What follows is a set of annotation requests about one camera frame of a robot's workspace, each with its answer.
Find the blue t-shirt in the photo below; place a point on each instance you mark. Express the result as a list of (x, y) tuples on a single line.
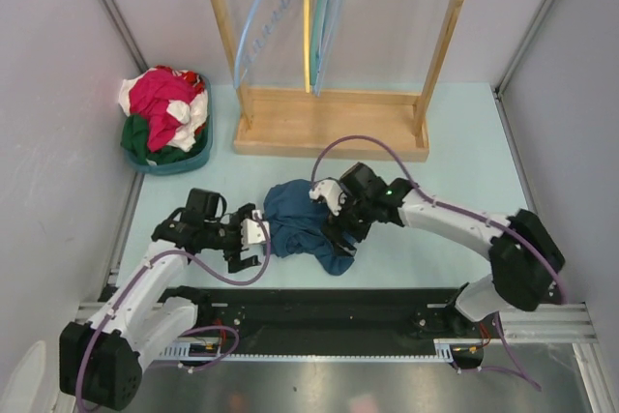
[(295, 226)]

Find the white cable duct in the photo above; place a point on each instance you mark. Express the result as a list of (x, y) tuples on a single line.
[(443, 352)]

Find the teal laundry basket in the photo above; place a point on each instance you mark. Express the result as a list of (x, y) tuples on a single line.
[(200, 152)]

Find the wooden clothes rack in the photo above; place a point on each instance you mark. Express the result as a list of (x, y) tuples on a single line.
[(384, 66)]

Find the red patterned garment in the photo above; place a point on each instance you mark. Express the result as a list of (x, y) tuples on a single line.
[(195, 80)]

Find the light blue notched hanger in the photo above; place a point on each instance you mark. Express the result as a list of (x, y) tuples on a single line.
[(261, 24)]

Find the teal hanger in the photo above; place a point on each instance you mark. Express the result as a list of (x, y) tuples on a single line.
[(316, 40)]

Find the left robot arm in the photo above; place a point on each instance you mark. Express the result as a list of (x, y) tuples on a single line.
[(103, 359)]

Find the pink garment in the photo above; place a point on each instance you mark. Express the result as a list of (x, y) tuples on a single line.
[(162, 98)]

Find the yellow hanger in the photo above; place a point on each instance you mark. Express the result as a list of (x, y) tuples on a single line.
[(306, 44)]

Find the green garment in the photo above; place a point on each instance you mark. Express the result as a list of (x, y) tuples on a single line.
[(134, 140)]

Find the white garment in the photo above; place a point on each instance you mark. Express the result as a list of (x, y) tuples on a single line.
[(186, 136)]

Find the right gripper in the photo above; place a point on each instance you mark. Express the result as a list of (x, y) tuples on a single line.
[(340, 221)]

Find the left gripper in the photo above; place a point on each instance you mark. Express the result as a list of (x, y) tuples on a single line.
[(235, 220)]

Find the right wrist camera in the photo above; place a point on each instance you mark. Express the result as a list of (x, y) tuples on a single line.
[(329, 192)]

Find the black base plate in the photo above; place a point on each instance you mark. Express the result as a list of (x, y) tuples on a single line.
[(288, 342)]

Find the light blue wire hanger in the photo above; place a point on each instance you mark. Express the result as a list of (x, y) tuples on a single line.
[(330, 31)]

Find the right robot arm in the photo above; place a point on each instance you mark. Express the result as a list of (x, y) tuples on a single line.
[(524, 260)]

